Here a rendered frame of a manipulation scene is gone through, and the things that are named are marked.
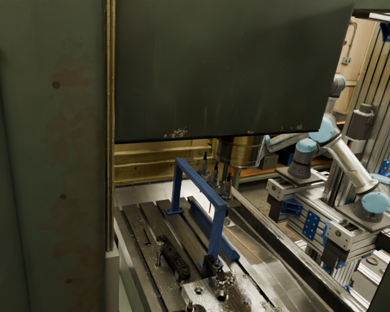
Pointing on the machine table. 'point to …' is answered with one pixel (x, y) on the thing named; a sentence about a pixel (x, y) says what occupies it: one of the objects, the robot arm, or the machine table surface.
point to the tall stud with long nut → (159, 252)
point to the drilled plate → (216, 301)
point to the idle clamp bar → (174, 259)
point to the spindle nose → (238, 150)
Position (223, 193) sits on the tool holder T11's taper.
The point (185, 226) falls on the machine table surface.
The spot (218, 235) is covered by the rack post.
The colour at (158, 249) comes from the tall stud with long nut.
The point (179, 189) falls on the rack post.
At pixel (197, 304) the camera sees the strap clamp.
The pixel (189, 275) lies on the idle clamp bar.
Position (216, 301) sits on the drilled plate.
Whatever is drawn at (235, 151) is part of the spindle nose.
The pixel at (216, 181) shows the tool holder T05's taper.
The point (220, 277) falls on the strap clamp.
